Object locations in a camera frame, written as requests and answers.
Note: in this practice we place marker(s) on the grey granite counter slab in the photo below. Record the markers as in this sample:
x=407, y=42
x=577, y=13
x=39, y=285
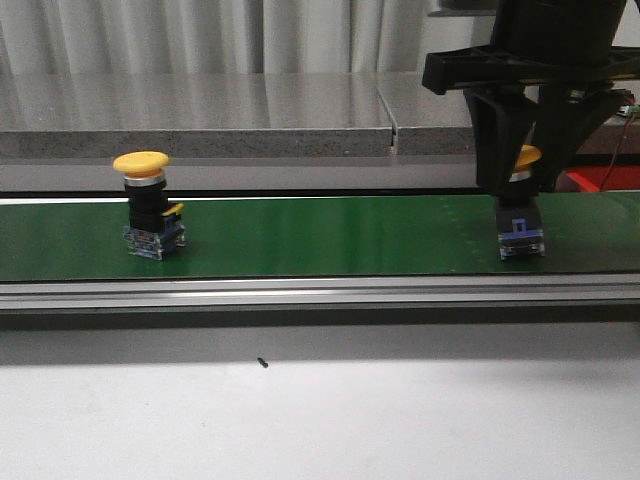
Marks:
x=90, y=116

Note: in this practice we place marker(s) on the grey curtain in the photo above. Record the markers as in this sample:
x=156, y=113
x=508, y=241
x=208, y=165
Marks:
x=234, y=37

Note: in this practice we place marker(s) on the aluminium conveyor frame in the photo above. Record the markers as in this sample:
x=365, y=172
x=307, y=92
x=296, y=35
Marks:
x=457, y=291

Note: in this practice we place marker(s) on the red tray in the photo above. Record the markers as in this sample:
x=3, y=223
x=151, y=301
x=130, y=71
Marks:
x=600, y=178

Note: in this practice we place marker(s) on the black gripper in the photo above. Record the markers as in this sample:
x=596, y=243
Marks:
x=503, y=116

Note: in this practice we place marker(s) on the small green circuit board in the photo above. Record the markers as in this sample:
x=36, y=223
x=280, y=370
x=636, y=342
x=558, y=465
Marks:
x=630, y=105

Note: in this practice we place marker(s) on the yellow push button switch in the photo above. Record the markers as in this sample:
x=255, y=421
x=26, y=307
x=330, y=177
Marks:
x=155, y=224
x=518, y=220

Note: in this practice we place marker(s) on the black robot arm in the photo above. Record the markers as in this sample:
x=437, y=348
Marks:
x=538, y=90

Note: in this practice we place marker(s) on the green conveyor belt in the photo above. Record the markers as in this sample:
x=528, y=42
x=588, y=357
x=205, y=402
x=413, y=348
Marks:
x=280, y=237

